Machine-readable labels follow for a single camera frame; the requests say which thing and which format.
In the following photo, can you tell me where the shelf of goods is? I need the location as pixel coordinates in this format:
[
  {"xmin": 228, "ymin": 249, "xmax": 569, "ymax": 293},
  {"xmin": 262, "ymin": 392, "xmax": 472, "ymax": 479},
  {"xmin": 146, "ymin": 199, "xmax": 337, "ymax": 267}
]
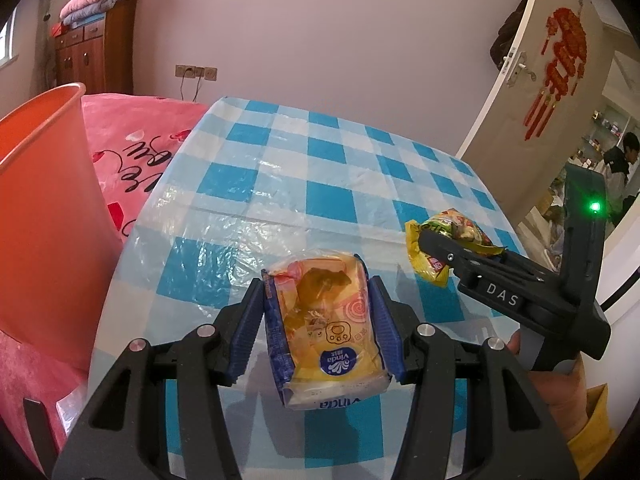
[{"xmin": 590, "ymin": 105, "xmax": 626, "ymax": 136}]

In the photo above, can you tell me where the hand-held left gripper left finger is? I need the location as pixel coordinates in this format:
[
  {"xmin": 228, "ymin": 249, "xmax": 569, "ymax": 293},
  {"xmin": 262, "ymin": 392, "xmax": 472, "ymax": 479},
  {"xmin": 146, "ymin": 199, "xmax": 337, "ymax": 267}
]
[{"xmin": 50, "ymin": 276, "xmax": 266, "ymax": 480}]

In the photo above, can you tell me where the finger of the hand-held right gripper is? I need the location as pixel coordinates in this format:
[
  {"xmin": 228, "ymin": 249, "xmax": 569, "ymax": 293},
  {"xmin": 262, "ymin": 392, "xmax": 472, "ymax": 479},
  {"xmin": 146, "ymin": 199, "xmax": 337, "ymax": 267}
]
[
  {"xmin": 500, "ymin": 250, "xmax": 561, "ymax": 286},
  {"xmin": 417, "ymin": 230, "xmax": 501, "ymax": 286}
]

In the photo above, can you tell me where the dark hanging jacket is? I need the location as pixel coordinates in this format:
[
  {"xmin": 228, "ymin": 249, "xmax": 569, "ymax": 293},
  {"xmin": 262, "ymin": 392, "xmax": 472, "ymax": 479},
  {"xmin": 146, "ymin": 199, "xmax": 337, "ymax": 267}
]
[{"xmin": 489, "ymin": 0, "xmax": 531, "ymax": 68}]

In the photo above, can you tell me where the brown wooden cabinet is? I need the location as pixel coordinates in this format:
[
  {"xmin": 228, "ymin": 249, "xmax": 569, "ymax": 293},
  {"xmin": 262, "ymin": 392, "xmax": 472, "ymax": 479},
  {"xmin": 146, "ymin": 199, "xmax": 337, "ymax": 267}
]
[{"xmin": 52, "ymin": 0, "xmax": 138, "ymax": 95}]

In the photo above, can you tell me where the person's right hand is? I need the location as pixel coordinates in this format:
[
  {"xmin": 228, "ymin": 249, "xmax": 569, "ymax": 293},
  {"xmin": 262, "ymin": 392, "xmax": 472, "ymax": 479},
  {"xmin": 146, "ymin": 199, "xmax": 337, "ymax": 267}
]
[{"xmin": 506, "ymin": 332, "xmax": 587, "ymax": 443}]

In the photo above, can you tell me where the window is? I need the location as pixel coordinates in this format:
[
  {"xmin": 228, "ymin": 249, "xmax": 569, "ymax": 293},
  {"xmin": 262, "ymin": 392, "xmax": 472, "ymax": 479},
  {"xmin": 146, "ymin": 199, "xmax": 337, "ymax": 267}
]
[{"xmin": 0, "ymin": 7, "xmax": 18, "ymax": 73}]

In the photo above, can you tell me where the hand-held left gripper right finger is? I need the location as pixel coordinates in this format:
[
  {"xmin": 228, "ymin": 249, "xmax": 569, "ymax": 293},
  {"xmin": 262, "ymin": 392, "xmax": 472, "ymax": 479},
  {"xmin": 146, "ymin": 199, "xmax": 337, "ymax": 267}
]
[{"xmin": 367, "ymin": 275, "xmax": 581, "ymax": 480}]

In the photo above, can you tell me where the person's right forearm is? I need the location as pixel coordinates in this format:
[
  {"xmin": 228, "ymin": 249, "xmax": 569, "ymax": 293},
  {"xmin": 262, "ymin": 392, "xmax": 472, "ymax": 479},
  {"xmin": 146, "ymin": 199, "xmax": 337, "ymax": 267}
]
[{"xmin": 565, "ymin": 385, "xmax": 618, "ymax": 478}]

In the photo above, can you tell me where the yellow snack packet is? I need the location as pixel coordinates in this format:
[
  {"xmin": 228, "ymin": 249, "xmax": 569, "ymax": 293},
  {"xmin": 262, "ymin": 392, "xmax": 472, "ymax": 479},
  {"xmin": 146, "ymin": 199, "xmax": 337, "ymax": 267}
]
[{"xmin": 404, "ymin": 208, "xmax": 507, "ymax": 288}]

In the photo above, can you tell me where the wall power outlet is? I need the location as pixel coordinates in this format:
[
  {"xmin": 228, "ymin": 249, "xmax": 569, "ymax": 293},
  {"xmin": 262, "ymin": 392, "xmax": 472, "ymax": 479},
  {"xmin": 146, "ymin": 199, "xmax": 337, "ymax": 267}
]
[{"xmin": 175, "ymin": 64, "xmax": 218, "ymax": 82}]

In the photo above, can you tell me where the pink printed bedsheet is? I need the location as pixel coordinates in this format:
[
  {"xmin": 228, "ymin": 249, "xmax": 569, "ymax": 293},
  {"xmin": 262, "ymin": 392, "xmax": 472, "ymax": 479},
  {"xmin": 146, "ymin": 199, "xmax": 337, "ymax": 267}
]
[{"xmin": 0, "ymin": 92, "xmax": 211, "ymax": 441}]

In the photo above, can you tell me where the white door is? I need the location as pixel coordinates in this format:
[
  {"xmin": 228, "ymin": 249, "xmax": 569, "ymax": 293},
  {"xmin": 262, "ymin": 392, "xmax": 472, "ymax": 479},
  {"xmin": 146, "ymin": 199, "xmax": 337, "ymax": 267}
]
[{"xmin": 454, "ymin": 0, "xmax": 623, "ymax": 241}]

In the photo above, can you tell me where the yellow tissue pack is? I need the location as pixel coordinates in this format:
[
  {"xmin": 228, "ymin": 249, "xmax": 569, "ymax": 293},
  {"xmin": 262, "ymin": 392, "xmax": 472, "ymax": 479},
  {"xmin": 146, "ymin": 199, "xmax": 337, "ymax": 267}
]
[{"xmin": 261, "ymin": 252, "xmax": 393, "ymax": 412}]

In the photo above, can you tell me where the black outlet cable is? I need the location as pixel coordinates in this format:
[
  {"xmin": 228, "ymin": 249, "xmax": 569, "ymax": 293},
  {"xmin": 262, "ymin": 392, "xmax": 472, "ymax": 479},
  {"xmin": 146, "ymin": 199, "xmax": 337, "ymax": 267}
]
[{"xmin": 179, "ymin": 67, "xmax": 201, "ymax": 103}]

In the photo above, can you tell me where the red knot door ornament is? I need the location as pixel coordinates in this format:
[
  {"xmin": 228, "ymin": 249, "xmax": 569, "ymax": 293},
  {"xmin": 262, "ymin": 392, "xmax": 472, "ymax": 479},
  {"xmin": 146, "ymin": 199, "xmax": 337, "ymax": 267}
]
[{"xmin": 524, "ymin": 0, "xmax": 588, "ymax": 141}]

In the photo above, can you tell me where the red plastic bin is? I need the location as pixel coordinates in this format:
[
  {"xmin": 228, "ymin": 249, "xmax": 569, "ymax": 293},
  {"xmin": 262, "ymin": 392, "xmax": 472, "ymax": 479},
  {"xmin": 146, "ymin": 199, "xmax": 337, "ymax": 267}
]
[{"xmin": 0, "ymin": 82, "xmax": 126, "ymax": 376}]

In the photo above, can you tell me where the blue white checkered tablecloth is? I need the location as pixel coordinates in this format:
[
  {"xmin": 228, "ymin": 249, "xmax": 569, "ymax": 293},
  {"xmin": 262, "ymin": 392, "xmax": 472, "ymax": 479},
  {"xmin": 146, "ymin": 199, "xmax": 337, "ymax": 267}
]
[{"xmin": 52, "ymin": 95, "xmax": 531, "ymax": 480}]

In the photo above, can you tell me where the metal door handle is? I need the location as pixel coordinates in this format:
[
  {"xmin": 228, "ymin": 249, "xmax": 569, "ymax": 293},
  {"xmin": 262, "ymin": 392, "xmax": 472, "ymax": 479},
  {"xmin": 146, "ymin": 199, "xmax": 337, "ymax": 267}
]
[{"xmin": 502, "ymin": 51, "xmax": 538, "ymax": 87}]

